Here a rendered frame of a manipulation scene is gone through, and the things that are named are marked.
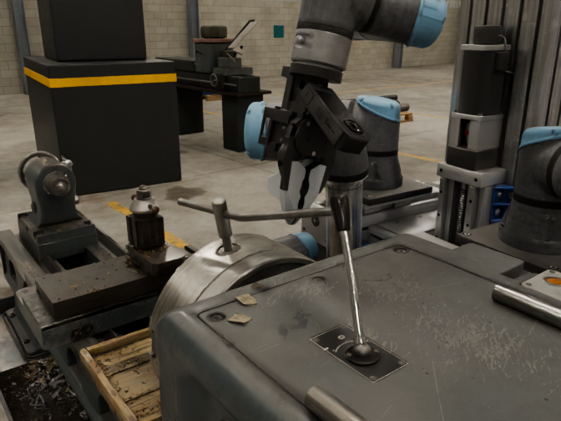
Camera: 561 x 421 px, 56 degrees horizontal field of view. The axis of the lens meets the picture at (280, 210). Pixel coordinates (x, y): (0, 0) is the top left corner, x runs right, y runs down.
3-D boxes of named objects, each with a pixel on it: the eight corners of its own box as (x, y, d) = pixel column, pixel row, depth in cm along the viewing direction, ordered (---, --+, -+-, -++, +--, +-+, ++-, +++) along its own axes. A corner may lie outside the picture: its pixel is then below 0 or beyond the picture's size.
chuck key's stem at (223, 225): (222, 266, 86) (208, 201, 81) (231, 260, 87) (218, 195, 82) (231, 269, 84) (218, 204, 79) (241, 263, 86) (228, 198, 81)
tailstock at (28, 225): (100, 245, 182) (90, 162, 173) (40, 259, 171) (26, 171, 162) (73, 220, 205) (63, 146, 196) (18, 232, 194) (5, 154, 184)
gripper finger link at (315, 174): (286, 215, 79) (300, 155, 78) (312, 227, 75) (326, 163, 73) (270, 215, 77) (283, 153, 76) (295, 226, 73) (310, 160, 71)
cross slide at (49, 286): (214, 272, 148) (214, 257, 146) (53, 321, 123) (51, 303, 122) (185, 253, 160) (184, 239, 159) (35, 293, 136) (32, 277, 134)
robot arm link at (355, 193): (378, 98, 103) (371, 300, 126) (323, 96, 106) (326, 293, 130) (368, 119, 93) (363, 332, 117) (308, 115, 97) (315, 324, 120)
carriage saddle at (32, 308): (219, 293, 148) (219, 274, 146) (44, 352, 122) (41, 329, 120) (171, 258, 171) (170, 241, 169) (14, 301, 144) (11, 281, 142)
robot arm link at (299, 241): (320, 269, 124) (320, 235, 121) (282, 281, 117) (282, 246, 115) (299, 258, 130) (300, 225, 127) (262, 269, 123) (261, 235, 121)
